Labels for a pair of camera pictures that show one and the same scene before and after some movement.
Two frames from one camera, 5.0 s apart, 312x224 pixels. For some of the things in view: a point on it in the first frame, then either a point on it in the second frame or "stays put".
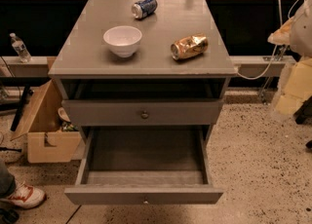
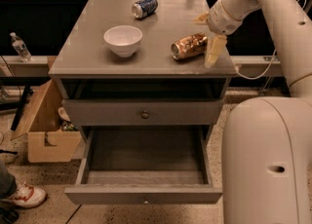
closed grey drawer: [141, 112] stays put
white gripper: [302, 34] to [221, 18]
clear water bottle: [20, 48] stays put
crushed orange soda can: [189, 47] stays put
